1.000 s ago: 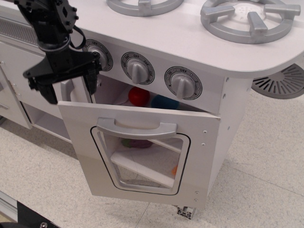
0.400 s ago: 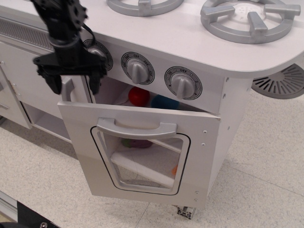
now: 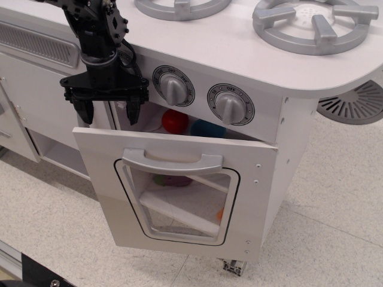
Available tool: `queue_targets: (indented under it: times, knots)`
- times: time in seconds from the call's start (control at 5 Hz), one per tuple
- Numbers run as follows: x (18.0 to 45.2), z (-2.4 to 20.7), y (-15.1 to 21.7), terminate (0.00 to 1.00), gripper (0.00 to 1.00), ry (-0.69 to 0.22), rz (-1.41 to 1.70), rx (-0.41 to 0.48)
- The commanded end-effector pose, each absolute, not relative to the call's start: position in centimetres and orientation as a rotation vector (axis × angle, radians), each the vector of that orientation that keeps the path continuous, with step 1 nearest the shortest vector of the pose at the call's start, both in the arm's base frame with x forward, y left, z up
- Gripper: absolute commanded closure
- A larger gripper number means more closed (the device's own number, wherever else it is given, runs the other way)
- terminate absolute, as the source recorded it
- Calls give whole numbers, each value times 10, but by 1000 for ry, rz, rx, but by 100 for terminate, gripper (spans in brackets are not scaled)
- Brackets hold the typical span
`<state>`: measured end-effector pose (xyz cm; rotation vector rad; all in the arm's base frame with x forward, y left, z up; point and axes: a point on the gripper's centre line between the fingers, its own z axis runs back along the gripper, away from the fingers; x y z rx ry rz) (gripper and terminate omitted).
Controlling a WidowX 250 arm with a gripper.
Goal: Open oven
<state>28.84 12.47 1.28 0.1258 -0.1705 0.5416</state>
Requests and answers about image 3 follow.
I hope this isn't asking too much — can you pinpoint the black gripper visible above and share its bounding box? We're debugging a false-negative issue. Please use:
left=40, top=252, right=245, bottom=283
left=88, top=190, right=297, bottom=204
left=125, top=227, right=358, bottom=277
left=60, top=57, right=149, bottom=126

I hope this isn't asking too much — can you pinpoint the grey oven door handle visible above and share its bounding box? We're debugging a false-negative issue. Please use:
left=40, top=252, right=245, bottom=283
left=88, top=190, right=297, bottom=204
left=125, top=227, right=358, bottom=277
left=121, top=148, right=224, bottom=176

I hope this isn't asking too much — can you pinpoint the white oven door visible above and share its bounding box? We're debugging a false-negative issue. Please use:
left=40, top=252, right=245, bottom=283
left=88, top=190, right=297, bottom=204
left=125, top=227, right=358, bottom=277
left=73, top=127, right=278, bottom=261

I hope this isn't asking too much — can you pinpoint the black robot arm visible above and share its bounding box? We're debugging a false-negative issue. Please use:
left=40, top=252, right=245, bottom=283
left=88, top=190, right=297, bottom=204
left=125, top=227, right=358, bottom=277
left=49, top=1, right=149, bottom=124

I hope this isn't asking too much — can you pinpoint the grey left control knob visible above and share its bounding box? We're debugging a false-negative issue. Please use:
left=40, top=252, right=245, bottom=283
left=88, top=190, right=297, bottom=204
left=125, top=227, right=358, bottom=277
left=118, top=49, right=142, bottom=77

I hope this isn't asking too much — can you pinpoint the grey control knob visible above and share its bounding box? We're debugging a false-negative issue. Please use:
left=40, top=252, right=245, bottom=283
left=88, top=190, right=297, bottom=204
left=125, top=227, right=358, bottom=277
left=118, top=49, right=142, bottom=77
left=207, top=84, right=255, bottom=126
left=153, top=65, right=195, bottom=107

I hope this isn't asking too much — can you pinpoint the red toy ball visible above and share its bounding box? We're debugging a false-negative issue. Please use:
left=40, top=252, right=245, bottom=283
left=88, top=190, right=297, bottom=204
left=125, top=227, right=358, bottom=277
left=162, top=109, right=189, bottom=134

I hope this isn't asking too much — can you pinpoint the grey middle control knob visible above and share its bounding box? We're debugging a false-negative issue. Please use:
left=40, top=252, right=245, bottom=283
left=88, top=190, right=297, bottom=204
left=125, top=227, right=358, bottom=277
left=153, top=65, right=195, bottom=107

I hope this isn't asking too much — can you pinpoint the green toy item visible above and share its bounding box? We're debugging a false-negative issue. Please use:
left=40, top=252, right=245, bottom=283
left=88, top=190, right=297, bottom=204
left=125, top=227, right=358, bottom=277
left=153, top=175, right=166, bottom=186

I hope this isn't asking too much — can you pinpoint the blue toy ball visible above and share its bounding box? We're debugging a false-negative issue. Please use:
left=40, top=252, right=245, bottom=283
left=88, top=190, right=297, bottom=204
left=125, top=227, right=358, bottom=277
left=190, top=120, right=226, bottom=138

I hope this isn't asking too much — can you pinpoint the white toy kitchen stove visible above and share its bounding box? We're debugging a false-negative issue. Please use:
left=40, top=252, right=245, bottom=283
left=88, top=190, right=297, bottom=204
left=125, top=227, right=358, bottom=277
left=1, top=1, right=382, bottom=262

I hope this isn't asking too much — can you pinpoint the grey left burner grate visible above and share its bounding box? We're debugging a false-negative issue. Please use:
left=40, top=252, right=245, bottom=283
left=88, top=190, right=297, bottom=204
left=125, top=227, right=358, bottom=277
left=134, top=0, right=231, bottom=22

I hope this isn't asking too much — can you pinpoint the grey burner grate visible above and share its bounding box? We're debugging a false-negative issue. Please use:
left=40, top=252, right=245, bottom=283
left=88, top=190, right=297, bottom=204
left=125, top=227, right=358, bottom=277
left=134, top=0, right=231, bottom=22
left=253, top=1, right=379, bottom=56

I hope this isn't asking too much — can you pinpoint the grey right control knob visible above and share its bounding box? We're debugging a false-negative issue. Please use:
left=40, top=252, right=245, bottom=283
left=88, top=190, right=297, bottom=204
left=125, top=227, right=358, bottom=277
left=207, top=84, right=255, bottom=126

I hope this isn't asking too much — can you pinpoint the orange toy item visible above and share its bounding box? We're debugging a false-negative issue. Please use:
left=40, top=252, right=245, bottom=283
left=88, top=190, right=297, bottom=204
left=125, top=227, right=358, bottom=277
left=215, top=207, right=224, bottom=221

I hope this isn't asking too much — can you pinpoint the aluminium extrusion foot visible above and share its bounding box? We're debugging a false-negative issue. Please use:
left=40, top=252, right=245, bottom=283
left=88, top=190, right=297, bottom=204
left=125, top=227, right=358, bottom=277
left=222, top=259, right=248, bottom=277

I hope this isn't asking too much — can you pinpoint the grey right burner grate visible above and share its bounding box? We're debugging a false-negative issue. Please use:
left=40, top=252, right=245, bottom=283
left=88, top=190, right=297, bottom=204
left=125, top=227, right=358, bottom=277
left=253, top=1, right=379, bottom=56

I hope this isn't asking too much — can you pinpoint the grey slotted round disc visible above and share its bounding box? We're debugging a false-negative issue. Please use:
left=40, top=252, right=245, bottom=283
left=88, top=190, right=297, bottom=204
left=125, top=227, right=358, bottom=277
left=317, top=80, right=382, bottom=125

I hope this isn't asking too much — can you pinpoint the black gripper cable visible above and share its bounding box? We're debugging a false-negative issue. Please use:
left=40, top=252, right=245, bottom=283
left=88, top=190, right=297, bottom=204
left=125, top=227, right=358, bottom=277
left=116, top=38, right=139, bottom=75

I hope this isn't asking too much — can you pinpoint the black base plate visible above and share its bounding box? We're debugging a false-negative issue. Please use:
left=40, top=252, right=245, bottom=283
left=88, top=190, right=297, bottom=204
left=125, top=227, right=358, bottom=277
left=0, top=253, right=75, bottom=287

